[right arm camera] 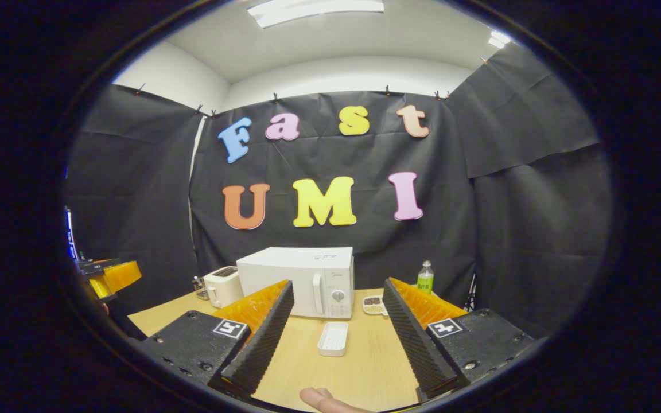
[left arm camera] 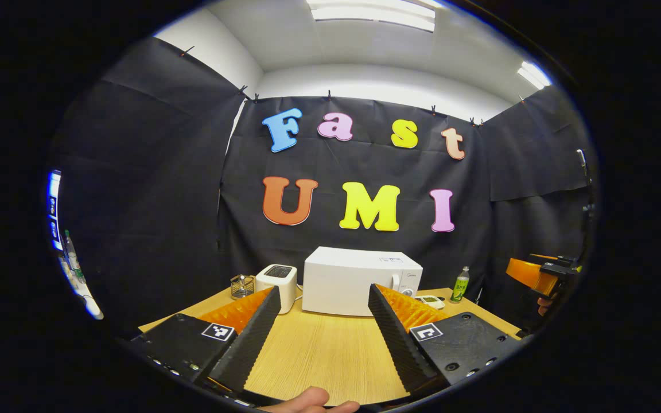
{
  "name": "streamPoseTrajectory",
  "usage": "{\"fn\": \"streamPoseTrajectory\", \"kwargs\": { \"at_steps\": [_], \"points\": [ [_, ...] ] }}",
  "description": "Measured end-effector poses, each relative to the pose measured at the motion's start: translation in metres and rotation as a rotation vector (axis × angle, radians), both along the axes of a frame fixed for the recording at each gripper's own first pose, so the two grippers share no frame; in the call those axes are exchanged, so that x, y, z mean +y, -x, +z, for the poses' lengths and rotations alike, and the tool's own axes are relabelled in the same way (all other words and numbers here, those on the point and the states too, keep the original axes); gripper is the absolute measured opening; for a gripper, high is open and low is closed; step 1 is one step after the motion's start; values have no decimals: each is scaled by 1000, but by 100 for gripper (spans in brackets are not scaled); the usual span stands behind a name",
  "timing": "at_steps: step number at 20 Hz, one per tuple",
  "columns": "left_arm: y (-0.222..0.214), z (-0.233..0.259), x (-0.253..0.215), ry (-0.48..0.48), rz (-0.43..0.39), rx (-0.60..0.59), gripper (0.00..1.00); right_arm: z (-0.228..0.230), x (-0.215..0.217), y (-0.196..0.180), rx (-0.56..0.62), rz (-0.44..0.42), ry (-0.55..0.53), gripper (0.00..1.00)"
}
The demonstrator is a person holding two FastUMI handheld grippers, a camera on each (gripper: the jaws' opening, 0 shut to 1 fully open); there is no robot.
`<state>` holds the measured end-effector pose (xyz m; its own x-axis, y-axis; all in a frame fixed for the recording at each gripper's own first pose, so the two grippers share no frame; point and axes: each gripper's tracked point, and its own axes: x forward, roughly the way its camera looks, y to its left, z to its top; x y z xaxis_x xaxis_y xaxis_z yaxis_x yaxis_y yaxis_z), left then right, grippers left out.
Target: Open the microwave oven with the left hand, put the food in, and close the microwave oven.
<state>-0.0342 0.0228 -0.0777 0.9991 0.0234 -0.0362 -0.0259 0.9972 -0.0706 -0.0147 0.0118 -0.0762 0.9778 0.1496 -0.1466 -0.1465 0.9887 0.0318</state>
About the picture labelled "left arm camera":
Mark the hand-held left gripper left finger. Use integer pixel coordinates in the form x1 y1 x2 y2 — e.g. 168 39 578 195
130 286 281 396

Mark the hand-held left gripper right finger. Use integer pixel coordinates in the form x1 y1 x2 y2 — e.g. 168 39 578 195
368 283 523 396

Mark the white microwave oven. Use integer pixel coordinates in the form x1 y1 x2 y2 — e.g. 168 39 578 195
302 247 423 317

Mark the white toaster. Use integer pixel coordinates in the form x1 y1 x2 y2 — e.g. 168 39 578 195
255 264 298 314

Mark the green drink bottle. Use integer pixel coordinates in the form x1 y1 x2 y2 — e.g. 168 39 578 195
450 266 471 304

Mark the white side table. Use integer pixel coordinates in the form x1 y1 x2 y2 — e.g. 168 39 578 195
61 258 104 321

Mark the black backdrop cloth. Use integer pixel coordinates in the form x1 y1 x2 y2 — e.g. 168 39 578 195
46 37 598 333

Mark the small ceiling light panel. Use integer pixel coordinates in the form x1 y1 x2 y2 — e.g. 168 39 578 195
517 61 552 89

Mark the clear plastic bottle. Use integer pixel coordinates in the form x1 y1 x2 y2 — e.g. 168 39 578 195
65 229 82 279

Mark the large ceiling light panel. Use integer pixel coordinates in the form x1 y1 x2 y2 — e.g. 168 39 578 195
306 0 436 32

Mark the metal wire utensil holder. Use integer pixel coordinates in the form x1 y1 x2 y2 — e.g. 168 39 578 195
230 275 255 300

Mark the wall poster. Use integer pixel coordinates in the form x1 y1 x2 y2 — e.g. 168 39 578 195
48 171 63 251

